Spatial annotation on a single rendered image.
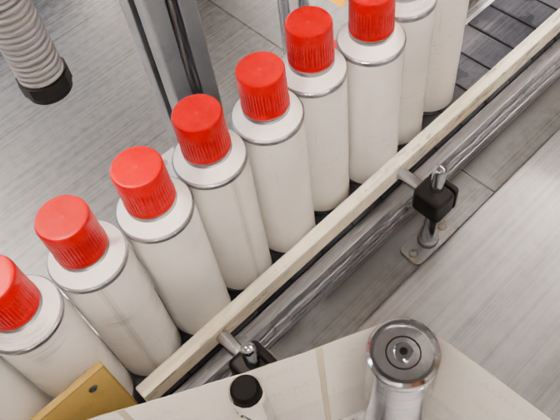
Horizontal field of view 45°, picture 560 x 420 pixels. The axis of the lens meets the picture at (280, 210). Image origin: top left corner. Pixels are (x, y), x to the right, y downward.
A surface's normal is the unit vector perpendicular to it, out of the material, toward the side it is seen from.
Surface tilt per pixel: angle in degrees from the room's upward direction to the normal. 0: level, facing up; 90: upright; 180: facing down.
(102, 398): 90
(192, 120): 2
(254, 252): 90
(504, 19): 0
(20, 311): 90
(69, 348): 90
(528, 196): 0
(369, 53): 42
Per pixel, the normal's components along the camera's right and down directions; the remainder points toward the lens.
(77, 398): 0.69, 0.57
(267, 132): -0.01, 0.15
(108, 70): -0.10, -0.54
